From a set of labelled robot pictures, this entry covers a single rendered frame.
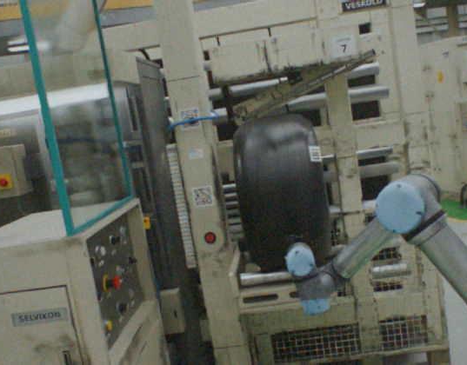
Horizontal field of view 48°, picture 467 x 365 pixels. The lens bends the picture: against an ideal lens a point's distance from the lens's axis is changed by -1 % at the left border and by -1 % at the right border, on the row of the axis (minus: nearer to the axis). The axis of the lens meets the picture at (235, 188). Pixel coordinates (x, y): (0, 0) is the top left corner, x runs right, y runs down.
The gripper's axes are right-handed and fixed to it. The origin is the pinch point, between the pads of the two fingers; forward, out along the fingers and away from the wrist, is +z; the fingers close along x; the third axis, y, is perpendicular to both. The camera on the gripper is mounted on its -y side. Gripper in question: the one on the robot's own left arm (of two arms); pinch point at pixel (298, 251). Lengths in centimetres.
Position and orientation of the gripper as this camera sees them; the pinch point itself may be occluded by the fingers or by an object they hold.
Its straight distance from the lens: 180.6
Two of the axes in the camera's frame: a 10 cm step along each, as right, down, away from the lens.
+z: 1.0, -0.3, 9.9
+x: -9.8, 1.4, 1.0
